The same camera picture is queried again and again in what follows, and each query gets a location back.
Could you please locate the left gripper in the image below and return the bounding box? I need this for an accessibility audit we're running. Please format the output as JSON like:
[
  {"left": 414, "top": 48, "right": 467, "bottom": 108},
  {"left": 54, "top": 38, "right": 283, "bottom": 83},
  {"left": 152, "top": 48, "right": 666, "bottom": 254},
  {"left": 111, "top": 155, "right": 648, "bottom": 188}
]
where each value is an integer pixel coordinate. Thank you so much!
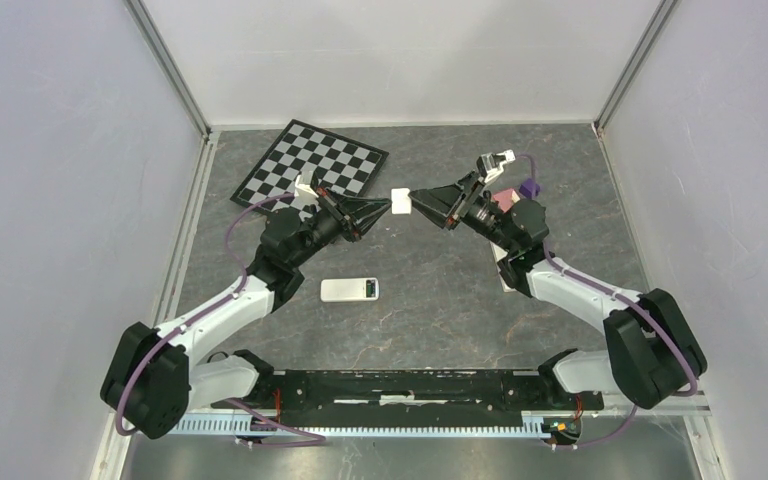
[{"left": 290, "top": 187, "right": 392, "bottom": 268}]

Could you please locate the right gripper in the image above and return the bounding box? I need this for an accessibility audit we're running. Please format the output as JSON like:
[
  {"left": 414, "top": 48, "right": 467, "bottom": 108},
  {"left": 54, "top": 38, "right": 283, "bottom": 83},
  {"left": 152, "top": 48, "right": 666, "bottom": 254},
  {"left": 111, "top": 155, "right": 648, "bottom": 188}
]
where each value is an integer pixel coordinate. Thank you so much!
[{"left": 406, "top": 170, "right": 516, "bottom": 254}]

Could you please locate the short remote battery cover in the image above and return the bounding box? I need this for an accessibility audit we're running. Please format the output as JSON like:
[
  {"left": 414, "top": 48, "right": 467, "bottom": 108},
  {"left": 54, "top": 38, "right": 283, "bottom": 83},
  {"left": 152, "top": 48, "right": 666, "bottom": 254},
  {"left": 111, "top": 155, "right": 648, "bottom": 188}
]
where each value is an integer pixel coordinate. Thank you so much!
[{"left": 391, "top": 188, "right": 412, "bottom": 215}]

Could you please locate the short white remote control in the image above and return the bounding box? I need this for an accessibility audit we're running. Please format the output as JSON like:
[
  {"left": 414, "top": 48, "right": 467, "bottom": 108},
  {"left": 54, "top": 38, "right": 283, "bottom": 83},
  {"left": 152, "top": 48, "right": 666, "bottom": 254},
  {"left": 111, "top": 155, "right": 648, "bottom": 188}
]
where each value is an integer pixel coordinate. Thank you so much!
[{"left": 320, "top": 277, "right": 380, "bottom": 303}]

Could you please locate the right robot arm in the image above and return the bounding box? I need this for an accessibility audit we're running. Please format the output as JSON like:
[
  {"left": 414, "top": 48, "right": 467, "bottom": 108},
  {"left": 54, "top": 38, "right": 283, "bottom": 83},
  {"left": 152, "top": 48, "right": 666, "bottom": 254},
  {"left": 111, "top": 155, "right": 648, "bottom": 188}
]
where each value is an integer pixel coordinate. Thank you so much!
[{"left": 408, "top": 172, "right": 707, "bottom": 410}]

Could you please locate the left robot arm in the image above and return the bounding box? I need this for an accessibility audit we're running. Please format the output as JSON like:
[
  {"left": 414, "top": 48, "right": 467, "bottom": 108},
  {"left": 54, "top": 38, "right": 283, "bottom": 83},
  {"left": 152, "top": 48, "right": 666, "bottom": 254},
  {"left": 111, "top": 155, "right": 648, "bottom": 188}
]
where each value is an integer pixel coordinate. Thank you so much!
[{"left": 100, "top": 187, "right": 391, "bottom": 439}]

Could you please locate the black and grey chessboard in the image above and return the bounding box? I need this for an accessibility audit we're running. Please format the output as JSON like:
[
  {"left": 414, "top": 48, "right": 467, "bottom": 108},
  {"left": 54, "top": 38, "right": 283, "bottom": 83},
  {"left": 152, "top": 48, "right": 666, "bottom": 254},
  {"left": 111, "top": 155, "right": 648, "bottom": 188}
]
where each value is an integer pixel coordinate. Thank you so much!
[{"left": 230, "top": 119, "right": 389, "bottom": 207}]

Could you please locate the red and yellow block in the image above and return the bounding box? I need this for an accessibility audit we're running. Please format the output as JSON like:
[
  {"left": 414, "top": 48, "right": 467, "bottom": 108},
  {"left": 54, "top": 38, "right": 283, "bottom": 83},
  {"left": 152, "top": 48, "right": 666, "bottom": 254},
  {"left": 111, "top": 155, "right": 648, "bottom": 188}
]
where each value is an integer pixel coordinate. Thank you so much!
[{"left": 492, "top": 188, "right": 520, "bottom": 212}]

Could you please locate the purple cube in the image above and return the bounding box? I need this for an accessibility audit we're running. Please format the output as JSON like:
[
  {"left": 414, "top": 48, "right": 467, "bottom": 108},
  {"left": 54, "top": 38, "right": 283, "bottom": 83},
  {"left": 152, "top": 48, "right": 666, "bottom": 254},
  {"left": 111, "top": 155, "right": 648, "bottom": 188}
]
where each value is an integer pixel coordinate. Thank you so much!
[{"left": 518, "top": 178, "right": 541, "bottom": 199}]

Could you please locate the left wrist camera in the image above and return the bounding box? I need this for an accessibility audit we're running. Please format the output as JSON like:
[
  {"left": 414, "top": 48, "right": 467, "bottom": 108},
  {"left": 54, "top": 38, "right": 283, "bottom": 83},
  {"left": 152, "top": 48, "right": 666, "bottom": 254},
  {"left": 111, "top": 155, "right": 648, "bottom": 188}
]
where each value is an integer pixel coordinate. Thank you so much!
[{"left": 293, "top": 170, "right": 319, "bottom": 205}]

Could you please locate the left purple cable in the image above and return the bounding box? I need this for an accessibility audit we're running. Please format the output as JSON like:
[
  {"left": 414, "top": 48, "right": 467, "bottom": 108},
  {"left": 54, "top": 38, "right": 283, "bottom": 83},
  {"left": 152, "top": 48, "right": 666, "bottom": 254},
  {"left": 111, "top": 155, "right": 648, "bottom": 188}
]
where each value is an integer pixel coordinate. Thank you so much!
[{"left": 114, "top": 193, "right": 299, "bottom": 437}]

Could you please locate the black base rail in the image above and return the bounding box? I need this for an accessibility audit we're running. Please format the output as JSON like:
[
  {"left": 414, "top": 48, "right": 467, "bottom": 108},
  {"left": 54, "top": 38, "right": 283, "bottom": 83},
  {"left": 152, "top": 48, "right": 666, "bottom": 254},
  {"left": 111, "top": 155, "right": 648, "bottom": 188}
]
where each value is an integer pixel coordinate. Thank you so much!
[{"left": 242, "top": 369, "right": 604, "bottom": 427}]

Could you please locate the white slotted cable duct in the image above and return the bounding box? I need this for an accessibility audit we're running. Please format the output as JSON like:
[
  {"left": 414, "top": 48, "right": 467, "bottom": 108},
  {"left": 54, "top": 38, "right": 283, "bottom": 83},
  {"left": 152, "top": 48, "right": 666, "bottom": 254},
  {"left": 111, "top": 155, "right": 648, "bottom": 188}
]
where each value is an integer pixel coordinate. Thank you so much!
[{"left": 168, "top": 410, "right": 550, "bottom": 440}]

